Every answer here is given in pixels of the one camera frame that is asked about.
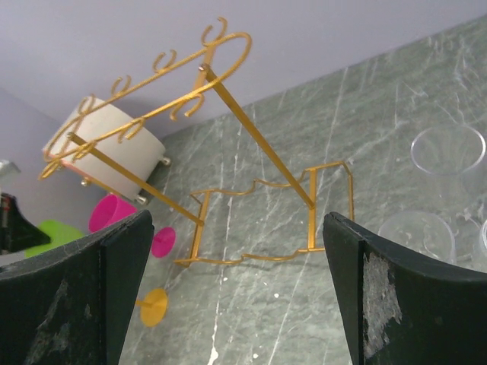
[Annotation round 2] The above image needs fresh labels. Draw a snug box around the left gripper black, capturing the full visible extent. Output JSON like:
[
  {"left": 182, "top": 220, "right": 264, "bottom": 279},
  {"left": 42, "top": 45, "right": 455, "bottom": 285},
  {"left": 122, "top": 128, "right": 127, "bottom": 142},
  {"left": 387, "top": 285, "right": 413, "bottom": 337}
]
[{"left": 1, "top": 192, "right": 51, "bottom": 254}]

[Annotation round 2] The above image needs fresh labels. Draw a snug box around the pink plastic wine glass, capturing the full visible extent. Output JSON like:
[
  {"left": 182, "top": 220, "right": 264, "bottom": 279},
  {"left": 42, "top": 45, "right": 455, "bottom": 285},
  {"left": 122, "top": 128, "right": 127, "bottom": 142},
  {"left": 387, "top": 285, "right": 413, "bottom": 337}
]
[{"left": 88, "top": 194, "right": 177, "bottom": 258}]

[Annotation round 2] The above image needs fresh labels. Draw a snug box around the clear plastic wine glass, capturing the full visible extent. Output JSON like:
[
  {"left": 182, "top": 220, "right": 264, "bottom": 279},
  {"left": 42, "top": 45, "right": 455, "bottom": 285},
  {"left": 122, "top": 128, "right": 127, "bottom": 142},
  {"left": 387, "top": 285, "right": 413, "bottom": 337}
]
[
  {"left": 378, "top": 211, "right": 457, "bottom": 265},
  {"left": 456, "top": 216, "right": 486, "bottom": 271},
  {"left": 410, "top": 124, "right": 486, "bottom": 205}
]

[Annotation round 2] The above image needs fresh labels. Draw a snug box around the green plastic wine glass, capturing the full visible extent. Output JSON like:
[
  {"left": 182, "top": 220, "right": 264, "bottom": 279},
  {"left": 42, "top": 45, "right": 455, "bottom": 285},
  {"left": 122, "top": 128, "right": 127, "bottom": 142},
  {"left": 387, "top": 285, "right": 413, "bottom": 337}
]
[{"left": 25, "top": 220, "right": 85, "bottom": 258}]

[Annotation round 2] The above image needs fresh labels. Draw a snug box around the white cylindrical bread box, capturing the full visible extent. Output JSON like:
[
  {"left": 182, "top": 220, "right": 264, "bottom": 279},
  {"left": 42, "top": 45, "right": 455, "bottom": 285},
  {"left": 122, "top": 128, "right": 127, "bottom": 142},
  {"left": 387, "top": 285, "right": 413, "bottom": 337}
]
[{"left": 63, "top": 104, "right": 171, "bottom": 205}]

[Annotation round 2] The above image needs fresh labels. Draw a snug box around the gold wire wine glass rack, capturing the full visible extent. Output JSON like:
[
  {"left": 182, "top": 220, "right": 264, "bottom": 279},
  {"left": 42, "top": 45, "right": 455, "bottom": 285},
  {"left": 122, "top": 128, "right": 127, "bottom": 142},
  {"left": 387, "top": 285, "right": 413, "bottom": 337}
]
[{"left": 37, "top": 15, "right": 355, "bottom": 268}]

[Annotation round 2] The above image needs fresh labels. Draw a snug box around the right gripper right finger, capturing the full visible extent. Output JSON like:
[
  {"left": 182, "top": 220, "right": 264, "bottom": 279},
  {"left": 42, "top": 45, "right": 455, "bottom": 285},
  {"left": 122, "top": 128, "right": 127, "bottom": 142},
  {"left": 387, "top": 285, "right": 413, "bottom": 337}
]
[{"left": 323, "top": 212, "right": 486, "bottom": 364}]

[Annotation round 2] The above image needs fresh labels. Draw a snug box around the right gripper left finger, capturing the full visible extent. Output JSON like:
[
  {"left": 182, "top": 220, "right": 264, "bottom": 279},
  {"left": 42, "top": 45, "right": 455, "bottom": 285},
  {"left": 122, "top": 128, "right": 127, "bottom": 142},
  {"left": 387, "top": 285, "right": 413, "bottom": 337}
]
[{"left": 1, "top": 210, "right": 154, "bottom": 364}]

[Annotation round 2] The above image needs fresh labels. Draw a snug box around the orange plastic wine glass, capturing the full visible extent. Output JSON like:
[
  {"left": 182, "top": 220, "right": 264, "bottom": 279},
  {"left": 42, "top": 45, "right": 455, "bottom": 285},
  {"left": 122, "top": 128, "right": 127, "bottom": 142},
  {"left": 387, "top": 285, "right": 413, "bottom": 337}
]
[{"left": 135, "top": 288, "right": 168, "bottom": 327}]

